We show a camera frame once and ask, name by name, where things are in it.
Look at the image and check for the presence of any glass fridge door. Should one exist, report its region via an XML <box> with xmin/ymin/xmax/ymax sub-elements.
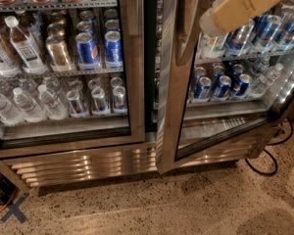
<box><xmin>156</xmin><ymin>0</ymin><xmax>294</xmax><ymax>173</ymax></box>
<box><xmin>0</xmin><ymin>0</ymin><xmax>144</xmax><ymax>160</ymax></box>

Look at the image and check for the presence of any silver blue energy can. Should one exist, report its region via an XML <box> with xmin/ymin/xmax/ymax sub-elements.
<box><xmin>275</xmin><ymin>15</ymin><xmax>294</xmax><ymax>47</ymax></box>
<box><xmin>252</xmin><ymin>15</ymin><xmax>282</xmax><ymax>48</ymax></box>
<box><xmin>226</xmin><ymin>20</ymin><xmax>255</xmax><ymax>56</ymax></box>

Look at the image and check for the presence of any white 7up can right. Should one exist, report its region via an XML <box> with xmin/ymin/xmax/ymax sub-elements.
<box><xmin>203</xmin><ymin>34</ymin><xmax>226</xmax><ymax>58</ymax></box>

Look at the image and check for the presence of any water bottle right compartment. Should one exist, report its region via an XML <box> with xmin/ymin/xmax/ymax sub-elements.
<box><xmin>249</xmin><ymin>63</ymin><xmax>283</xmax><ymax>98</ymax></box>

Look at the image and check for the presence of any blue Pepsi can right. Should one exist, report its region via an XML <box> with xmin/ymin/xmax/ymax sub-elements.
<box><xmin>104</xmin><ymin>30</ymin><xmax>123</xmax><ymax>68</ymax></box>

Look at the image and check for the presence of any blue pepsi can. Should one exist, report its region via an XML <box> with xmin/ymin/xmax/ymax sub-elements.
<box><xmin>104</xmin><ymin>30</ymin><xmax>123</xmax><ymax>68</ymax></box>
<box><xmin>75</xmin><ymin>32</ymin><xmax>100</xmax><ymax>70</ymax></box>

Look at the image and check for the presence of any silver diet cola can right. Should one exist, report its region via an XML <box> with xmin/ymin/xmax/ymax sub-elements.
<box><xmin>113</xmin><ymin>86</ymin><xmax>127</xmax><ymax>113</ymax></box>

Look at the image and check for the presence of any silver diet cola can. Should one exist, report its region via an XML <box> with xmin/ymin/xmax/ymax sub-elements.
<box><xmin>66</xmin><ymin>90</ymin><xmax>88</xmax><ymax>118</ymax></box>
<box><xmin>113</xmin><ymin>86</ymin><xmax>127</xmax><ymax>113</ymax></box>
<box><xmin>91</xmin><ymin>87</ymin><xmax>110</xmax><ymax>115</ymax></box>

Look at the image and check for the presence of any blue Pepsi can left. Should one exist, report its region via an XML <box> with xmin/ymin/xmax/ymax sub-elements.
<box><xmin>75</xmin><ymin>32</ymin><xmax>100</xmax><ymax>70</ymax></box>

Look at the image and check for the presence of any silver diet cola can middle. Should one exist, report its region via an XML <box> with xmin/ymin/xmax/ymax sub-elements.
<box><xmin>91</xmin><ymin>87</ymin><xmax>110</xmax><ymax>115</ymax></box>

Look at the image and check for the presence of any gold soda can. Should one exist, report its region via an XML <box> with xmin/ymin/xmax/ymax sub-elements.
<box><xmin>46</xmin><ymin>35</ymin><xmax>75</xmax><ymax>71</ymax></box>

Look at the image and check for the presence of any silver diet cola can left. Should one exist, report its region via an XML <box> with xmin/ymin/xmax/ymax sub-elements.
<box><xmin>66</xmin><ymin>90</ymin><xmax>88</xmax><ymax>118</ymax></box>

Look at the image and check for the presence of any water bottle right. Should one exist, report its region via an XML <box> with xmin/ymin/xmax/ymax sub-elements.
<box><xmin>38</xmin><ymin>84</ymin><xmax>68</xmax><ymax>120</ymax></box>

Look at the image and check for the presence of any water bottle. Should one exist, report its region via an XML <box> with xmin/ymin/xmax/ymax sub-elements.
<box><xmin>13</xmin><ymin>87</ymin><xmax>46</xmax><ymax>122</ymax></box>
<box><xmin>38</xmin><ymin>84</ymin><xmax>68</xmax><ymax>120</ymax></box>
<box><xmin>0</xmin><ymin>94</ymin><xmax>25</xmax><ymax>125</ymax></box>

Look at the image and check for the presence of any iced tea bottle white cap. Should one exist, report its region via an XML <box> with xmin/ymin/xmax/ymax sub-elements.
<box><xmin>5</xmin><ymin>16</ymin><xmax>47</xmax><ymax>74</ymax></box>

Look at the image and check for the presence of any water bottle middle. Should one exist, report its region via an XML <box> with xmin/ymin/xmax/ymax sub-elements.
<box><xmin>13</xmin><ymin>87</ymin><xmax>46</xmax><ymax>122</ymax></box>

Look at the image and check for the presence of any iced tea bottle far left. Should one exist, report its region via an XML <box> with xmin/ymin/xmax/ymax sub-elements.
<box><xmin>0</xmin><ymin>34</ymin><xmax>21</xmax><ymax>77</ymax></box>

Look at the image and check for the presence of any water bottle far left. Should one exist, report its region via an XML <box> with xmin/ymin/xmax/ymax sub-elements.
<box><xmin>0</xmin><ymin>94</ymin><xmax>25</xmax><ymax>125</ymax></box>

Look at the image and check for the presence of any black power cable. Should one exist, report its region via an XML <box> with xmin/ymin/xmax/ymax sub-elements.
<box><xmin>244</xmin><ymin>118</ymin><xmax>294</xmax><ymax>177</ymax></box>

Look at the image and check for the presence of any orange cable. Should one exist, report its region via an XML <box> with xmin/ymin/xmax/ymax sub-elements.
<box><xmin>0</xmin><ymin>187</ymin><xmax>20</xmax><ymax>219</ymax></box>

